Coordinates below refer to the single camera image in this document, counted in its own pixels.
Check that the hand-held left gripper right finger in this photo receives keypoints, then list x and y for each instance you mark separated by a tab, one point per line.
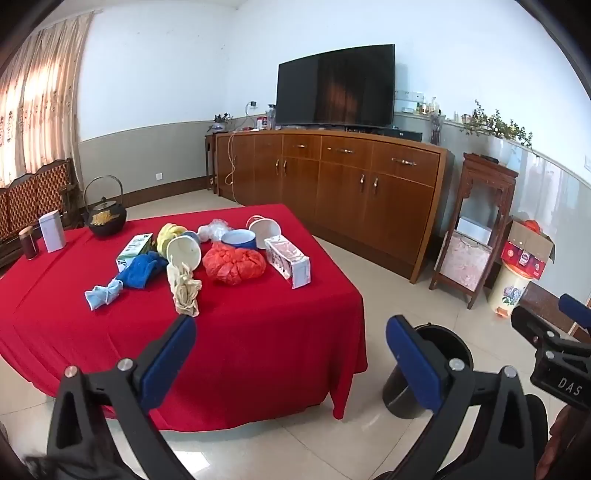
411	364

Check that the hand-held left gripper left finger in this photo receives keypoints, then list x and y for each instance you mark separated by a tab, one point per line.
168	364

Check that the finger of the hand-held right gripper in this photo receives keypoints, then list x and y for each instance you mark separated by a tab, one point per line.
577	310
535	332

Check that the black trash bin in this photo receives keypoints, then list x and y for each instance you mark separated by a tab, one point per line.
455	344

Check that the blue paper cup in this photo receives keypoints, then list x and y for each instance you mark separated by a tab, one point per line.
238	239

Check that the red and white paper cup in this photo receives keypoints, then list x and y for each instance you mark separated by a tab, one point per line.
268	230

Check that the person's right hand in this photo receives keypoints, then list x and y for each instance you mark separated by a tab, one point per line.
561	438

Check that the white floral bucket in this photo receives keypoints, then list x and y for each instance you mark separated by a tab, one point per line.
508	288

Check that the beige cloth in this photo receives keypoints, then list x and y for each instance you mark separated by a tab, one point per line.
184	290

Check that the cardboard box with red packs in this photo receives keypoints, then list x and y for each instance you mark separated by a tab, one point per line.
528	251

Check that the red tablecloth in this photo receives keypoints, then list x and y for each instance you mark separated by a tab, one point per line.
258	332

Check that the light blue face mask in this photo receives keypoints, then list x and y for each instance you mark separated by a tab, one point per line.
102	295

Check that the blue cloth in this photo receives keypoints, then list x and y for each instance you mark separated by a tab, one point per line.
141	272

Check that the pink floral box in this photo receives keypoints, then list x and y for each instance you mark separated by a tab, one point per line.
464	263

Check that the red plastic bag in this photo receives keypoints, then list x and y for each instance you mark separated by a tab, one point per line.
235	265

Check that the green and white carton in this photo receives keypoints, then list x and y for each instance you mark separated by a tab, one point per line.
133	249

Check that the yellow cloth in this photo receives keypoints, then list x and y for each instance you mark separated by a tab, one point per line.
167	237

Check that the clear plastic bag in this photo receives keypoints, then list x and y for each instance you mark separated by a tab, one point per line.
214	230

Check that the carved wooden stand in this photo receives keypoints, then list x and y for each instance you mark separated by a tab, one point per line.
496	184

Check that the black iron kettle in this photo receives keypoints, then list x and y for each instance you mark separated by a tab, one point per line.
107	219

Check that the pink and white carton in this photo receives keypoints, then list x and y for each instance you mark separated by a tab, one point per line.
288	261

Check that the white tin box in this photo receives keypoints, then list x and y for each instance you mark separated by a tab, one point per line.
51	230

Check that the dark red canister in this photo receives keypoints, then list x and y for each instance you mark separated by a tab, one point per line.
28	244

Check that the white vase with branches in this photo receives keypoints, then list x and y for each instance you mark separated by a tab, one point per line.
501	136

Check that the wooden sideboard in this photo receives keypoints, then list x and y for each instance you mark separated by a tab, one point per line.
351	180

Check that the small dark side table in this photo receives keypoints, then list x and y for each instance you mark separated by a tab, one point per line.
210	161

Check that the wooden lattice bench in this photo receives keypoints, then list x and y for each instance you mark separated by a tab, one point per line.
34	198

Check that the vase with dried flowers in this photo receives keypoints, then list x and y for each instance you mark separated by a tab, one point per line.
436	127

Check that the black set-top box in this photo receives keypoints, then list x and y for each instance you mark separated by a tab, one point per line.
401	134

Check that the small potted plant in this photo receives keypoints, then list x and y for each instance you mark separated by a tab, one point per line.
220	122

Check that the row of small bottles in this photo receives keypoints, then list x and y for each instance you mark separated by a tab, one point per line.
427	107

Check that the red and white jar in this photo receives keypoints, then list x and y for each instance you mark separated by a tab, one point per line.
262	122

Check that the clear plastic jug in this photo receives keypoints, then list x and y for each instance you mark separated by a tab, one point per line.
271	115

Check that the black television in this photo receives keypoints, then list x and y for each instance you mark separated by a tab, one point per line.
334	87

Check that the beige patterned curtain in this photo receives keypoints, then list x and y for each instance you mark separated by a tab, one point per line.
37	97

